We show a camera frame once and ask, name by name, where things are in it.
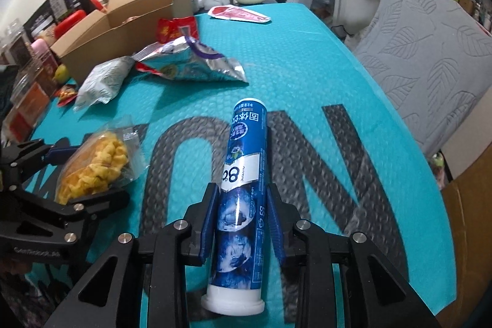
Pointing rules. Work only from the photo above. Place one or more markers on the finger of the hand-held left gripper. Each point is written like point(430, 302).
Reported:
point(57, 212)
point(57, 155)

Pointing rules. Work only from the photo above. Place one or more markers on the grey-white snack packet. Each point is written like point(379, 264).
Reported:
point(100, 82)

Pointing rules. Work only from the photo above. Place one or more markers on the pink bottle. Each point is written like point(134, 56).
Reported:
point(42, 53)

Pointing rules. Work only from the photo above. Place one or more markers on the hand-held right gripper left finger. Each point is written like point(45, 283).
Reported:
point(209, 224)

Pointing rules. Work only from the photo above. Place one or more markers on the wide jar orange label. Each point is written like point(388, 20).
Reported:
point(29, 101)

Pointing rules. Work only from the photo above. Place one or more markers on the brown cardboard carton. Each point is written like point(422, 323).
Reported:
point(469, 235)

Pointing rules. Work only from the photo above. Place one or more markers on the flat pink-red packet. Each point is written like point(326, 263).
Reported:
point(238, 13)

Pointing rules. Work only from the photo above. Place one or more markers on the blue tube with white cap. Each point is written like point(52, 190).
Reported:
point(238, 197)

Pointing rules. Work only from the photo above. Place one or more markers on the red bottle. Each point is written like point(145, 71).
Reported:
point(69, 24)

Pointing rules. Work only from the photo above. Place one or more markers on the small red candy packet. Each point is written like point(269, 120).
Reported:
point(67, 94)

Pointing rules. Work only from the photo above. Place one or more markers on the teal bubble mat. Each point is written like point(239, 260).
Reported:
point(326, 82)

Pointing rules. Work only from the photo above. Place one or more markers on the yellow lemon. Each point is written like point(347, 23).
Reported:
point(61, 73)

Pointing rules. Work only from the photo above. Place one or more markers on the blue silver foil packet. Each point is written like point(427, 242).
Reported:
point(192, 61)

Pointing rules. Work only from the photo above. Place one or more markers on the clear waffle packet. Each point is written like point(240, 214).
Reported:
point(96, 166)

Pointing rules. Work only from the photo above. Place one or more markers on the red packet with gold print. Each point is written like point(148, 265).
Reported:
point(173, 30)

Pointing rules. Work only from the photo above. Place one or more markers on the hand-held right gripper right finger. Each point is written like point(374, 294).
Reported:
point(275, 228)

